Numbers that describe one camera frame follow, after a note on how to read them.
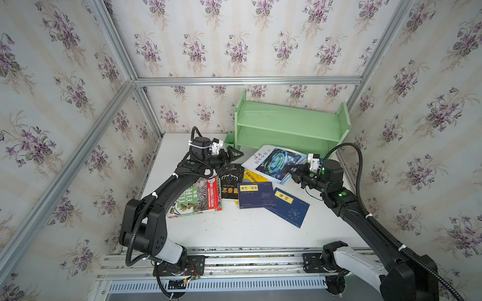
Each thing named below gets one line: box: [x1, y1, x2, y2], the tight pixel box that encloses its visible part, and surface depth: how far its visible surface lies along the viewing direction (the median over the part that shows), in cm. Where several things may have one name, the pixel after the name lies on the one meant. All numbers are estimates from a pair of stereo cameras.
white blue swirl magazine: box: [241, 144, 308, 185], surface depth 83 cm
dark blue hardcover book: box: [237, 181, 277, 210], surface depth 92 cm
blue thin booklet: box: [264, 187, 311, 229], surface depth 90 cm
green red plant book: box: [167, 176, 223, 219], surface depth 89 cm
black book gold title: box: [218, 163, 245, 199], surface depth 95 cm
